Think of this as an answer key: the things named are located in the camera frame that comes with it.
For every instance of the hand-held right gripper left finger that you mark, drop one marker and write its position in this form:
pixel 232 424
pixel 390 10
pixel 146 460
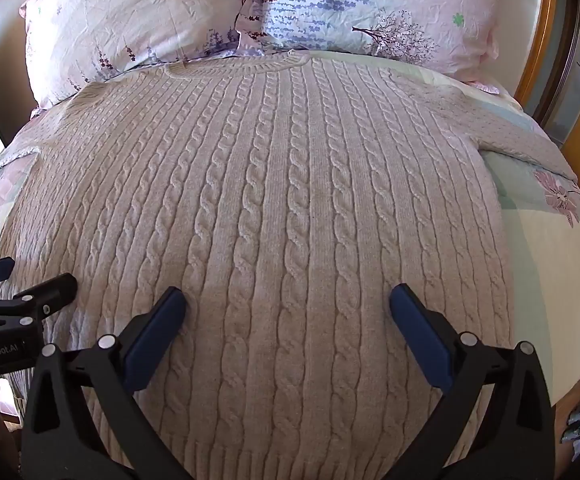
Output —
pixel 155 330

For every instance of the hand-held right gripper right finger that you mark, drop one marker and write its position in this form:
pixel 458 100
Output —
pixel 422 332

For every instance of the pastel floral quilt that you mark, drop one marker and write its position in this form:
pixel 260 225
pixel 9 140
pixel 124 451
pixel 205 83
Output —
pixel 540 240

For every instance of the pink floral pillow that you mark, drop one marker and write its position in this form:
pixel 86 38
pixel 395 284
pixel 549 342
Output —
pixel 134 20
pixel 380 10

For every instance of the wooden headboard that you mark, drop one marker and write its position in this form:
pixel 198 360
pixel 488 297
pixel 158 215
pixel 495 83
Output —
pixel 555 60

